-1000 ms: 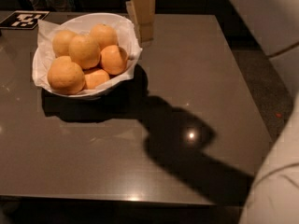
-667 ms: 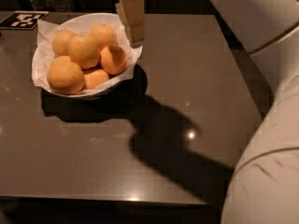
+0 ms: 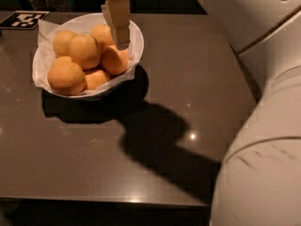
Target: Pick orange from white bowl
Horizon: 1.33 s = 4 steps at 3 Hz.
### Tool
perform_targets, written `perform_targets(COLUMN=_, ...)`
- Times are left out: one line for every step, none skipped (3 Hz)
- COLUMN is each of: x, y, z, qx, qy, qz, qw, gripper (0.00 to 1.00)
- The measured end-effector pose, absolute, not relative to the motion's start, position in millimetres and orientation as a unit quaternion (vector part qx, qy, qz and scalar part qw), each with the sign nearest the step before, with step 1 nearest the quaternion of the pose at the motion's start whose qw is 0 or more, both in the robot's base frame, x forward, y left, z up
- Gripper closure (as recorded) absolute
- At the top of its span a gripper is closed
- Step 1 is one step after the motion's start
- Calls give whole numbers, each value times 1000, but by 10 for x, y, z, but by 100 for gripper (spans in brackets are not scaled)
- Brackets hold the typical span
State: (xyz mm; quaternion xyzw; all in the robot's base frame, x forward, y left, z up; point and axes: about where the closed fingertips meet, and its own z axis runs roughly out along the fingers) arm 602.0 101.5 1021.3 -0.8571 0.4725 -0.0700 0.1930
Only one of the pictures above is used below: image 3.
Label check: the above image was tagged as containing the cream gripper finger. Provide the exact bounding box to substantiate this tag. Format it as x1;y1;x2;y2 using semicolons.
102;0;130;50

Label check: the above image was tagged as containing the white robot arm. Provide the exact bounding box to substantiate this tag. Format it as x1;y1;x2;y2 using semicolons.
198;0;301;226

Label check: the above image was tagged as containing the white bowl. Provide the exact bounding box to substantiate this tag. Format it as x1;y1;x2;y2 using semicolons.
32;12;145;101

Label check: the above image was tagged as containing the small front orange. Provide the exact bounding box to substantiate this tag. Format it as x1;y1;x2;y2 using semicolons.
85;69;110;90

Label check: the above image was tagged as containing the white paper liner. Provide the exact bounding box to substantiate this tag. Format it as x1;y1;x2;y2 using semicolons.
31;17;139;98

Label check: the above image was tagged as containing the black white marker tag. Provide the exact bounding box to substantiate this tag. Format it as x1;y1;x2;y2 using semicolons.
0;10;49;30

